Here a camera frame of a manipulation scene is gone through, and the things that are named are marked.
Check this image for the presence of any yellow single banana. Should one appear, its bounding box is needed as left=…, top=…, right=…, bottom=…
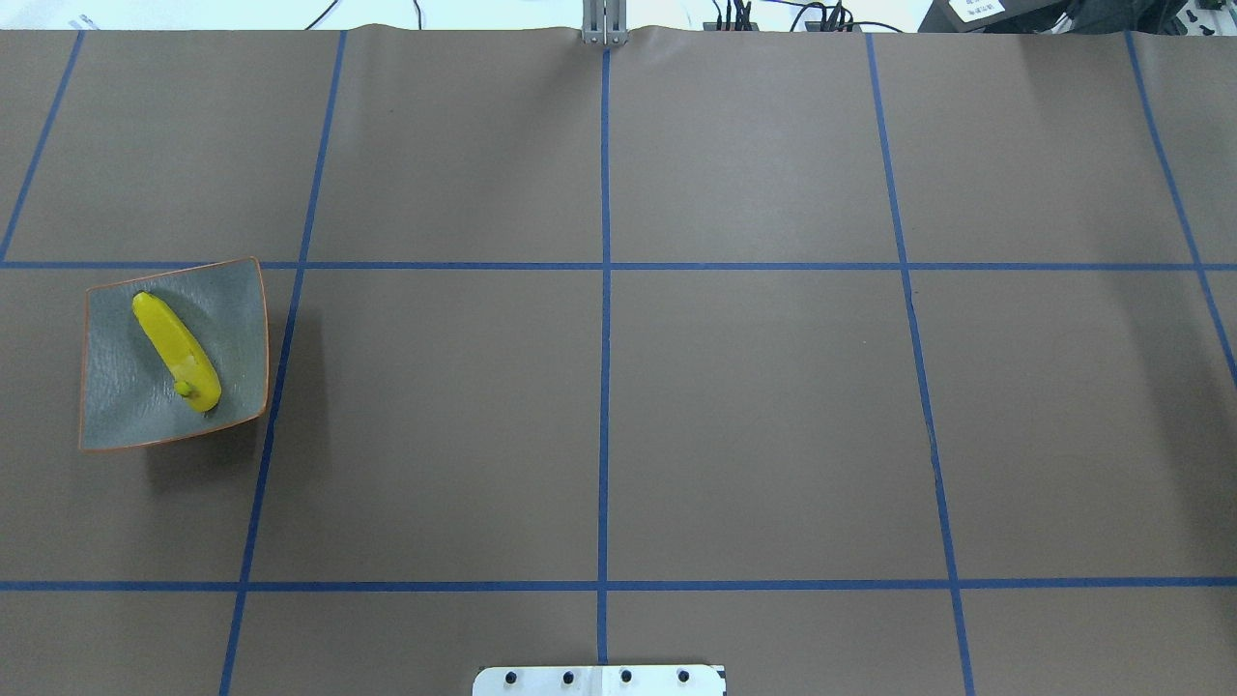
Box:
left=131, top=291, right=221, bottom=414

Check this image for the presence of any grey square plate orange rim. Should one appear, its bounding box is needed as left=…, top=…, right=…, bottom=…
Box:
left=78, top=257, right=271, bottom=452

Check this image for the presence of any brown paper table mat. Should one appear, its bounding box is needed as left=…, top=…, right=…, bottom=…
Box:
left=2, top=25, right=1235, bottom=695

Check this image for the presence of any aluminium frame post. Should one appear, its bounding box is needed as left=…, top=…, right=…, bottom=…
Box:
left=580, top=0, right=628, bottom=47

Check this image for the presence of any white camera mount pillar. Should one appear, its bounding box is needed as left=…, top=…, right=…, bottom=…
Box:
left=473, top=664, right=729, bottom=695

